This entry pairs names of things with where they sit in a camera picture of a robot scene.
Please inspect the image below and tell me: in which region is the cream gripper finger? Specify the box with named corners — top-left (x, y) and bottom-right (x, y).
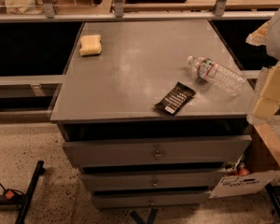
top-left (251, 66), bottom-right (280, 121)
top-left (245, 21), bottom-right (270, 46)

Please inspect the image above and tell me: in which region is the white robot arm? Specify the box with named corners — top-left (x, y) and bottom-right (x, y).
top-left (245, 8), bottom-right (280, 125)

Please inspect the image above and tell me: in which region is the yellow sponge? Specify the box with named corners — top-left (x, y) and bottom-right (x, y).
top-left (79, 35), bottom-right (102, 56)

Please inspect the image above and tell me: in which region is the cardboard box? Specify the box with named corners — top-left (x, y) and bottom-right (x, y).
top-left (210, 123), bottom-right (280, 199)

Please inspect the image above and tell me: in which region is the metal shelf rail frame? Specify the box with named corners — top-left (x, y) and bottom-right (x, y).
top-left (0, 0), bottom-right (280, 22)

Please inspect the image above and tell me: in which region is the bottom grey drawer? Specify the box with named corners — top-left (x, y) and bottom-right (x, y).
top-left (91, 190), bottom-right (211, 209)

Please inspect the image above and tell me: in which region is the clear plastic water bottle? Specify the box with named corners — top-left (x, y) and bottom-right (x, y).
top-left (187, 56), bottom-right (245, 96)

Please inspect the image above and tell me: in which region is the top grey drawer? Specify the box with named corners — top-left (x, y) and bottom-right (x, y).
top-left (63, 135), bottom-right (252, 167)

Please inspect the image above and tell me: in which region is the middle grey drawer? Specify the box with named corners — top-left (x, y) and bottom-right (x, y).
top-left (81, 169), bottom-right (223, 192)

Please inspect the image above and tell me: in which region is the orange cable clamp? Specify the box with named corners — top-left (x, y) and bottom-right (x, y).
top-left (4, 189), bottom-right (15, 200)

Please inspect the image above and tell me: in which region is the grey drawer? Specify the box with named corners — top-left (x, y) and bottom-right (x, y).
top-left (63, 135), bottom-right (252, 167)
top-left (81, 169), bottom-right (223, 192)
top-left (91, 190), bottom-right (211, 209)

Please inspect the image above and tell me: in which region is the grey drawer cabinet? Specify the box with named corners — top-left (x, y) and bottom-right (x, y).
top-left (51, 21), bottom-right (253, 196)

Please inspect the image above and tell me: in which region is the black metal stand leg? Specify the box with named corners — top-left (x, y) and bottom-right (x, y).
top-left (15, 161), bottom-right (46, 224)

